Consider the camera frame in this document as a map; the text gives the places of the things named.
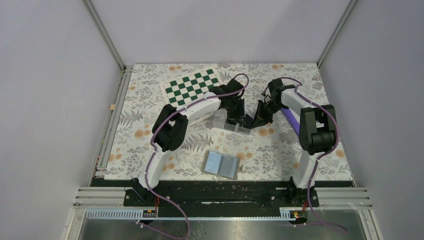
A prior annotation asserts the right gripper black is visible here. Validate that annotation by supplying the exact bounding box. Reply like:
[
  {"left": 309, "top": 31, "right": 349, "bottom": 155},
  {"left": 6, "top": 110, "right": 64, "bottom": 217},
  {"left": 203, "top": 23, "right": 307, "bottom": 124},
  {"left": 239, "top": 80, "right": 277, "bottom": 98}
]
[{"left": 250, "top": 100, "right": 286, "bottom": 129}]

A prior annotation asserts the beige leather card holder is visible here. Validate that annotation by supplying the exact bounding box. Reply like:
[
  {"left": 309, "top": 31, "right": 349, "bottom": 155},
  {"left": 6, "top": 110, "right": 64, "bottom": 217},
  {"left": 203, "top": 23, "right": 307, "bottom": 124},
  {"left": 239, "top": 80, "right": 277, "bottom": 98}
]
[{"left": 201, "top": 151, "right": 240, "bottom": 180}]

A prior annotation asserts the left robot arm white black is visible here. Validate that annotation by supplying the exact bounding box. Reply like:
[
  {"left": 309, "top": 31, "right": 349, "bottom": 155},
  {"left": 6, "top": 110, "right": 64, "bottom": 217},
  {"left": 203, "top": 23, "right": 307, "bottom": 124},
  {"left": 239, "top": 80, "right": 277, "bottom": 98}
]
[{"left": 135, "top": 78, "right": 249, "bottom": 206}]

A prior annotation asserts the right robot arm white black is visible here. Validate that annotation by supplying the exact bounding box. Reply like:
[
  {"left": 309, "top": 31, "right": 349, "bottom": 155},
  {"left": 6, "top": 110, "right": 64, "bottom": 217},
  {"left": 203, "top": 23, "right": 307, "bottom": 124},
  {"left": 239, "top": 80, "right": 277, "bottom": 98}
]
[{"left": 250, "top": 77, "right": 340, "bottom": 206}]

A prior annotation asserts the clear acrylic card box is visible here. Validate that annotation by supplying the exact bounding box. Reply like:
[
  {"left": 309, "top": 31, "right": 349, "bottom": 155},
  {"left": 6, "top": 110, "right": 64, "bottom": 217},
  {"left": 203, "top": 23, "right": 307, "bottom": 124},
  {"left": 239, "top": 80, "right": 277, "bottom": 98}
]
[{"left": 209, "top": 109, "right": 253, "bottom": 136}]

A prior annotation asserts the purple pen-shaped tool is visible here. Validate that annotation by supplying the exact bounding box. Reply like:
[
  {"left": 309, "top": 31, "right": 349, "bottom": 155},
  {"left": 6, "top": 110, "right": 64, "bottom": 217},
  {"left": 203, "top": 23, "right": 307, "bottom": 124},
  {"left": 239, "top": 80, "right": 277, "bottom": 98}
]
[{"left": 280, "top": 108, "right": 300, "bottom": 136}]

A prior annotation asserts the green white chessboard mat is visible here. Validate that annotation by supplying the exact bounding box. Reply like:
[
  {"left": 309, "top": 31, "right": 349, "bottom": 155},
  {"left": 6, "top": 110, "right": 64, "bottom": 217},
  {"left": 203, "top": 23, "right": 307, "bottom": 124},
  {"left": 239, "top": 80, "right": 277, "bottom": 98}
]
[{"left": 160, "top": 68, "right": 223, "bottom": 107}]

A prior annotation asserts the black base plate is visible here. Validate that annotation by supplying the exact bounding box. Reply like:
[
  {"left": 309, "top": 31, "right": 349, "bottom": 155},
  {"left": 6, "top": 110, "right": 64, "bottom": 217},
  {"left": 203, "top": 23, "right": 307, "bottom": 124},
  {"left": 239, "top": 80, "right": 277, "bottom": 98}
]
[{"left": 123, "top": 180, "right": 320, "bottom": 218}]

